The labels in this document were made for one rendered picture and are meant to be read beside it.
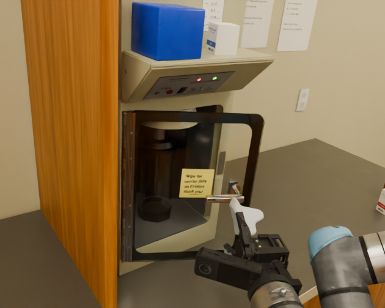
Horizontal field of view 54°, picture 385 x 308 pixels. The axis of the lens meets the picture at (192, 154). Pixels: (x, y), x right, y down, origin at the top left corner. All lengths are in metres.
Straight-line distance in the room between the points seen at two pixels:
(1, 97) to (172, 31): 0.63
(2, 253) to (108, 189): 0.48
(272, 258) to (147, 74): 0.39
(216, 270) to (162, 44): 0.40
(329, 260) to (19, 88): 0.91
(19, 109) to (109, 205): 0.52
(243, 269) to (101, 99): 0.38
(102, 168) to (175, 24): 0.29
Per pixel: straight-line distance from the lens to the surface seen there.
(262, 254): 0.67
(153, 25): 0.69
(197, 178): 0.87
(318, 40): 1.94
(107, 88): 0.67
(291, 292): 0.62
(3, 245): 1.18
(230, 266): 0.65
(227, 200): 0.86
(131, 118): 0.80
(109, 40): 0.66
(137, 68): 0.72
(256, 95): 1.70
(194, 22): 0.72
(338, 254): 0.64
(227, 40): 0.81
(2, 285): 1.06
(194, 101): 0.90
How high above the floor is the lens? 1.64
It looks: 24 degrees down
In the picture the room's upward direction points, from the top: 5 degrees clockwise
